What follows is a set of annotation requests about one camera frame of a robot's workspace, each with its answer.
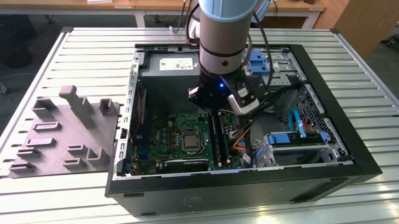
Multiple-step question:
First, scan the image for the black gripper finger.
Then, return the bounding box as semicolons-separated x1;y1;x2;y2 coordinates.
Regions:
186;86;204;107

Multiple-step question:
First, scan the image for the grey power supply unit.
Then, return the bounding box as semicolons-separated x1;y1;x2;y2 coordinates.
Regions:
138;53;201;115

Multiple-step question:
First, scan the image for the green motherboard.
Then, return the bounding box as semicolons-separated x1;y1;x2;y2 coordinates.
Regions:
132;112;246;175

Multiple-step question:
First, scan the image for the CPU in metal socket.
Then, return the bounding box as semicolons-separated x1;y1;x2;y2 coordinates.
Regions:
180;129;201;152

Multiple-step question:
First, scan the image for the blue plastic drive latch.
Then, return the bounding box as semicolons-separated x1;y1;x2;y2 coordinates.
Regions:
245;50;270;76

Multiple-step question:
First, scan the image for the silver drive cage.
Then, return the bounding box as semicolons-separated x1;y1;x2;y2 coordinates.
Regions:
242;50;308;101

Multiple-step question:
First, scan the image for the hard disk in blue carrier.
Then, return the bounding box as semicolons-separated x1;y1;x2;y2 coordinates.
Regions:
266;132;326;147

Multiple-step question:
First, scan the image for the black graphics card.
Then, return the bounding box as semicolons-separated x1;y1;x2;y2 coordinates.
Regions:
154;158;209;175

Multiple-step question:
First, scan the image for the silver disk bay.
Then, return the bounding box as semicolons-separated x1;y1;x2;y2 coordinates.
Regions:
253;133;354;168

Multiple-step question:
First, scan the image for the grey parts rack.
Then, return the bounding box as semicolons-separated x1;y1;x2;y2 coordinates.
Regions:
7;85;125;179

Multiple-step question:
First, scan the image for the black open PC case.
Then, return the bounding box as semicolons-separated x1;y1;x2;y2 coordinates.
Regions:
104;43;382;217

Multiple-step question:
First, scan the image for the wooden cabinet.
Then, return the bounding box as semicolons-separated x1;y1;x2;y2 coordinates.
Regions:
332;0;399;59

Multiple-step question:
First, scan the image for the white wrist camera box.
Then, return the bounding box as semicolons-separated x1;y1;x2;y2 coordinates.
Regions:
226;80;260;115

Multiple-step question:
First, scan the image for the black cable bundle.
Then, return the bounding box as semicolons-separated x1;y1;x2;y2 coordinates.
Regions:
248;85;301;124

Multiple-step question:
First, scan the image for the orange wire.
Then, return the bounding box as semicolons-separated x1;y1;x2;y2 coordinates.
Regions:
232;129;252;151

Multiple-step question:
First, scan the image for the black camera cable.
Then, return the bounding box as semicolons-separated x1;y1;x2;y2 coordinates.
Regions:
248;10;272;91

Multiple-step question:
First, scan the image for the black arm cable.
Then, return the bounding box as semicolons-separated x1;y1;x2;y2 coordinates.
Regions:
177;0;200;45

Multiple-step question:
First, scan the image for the blue flat data wire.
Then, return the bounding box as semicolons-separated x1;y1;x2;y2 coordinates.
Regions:
288;109;308;138

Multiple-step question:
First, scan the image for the wooden desk white frame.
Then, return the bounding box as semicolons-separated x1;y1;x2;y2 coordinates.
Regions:
0;0;326;30

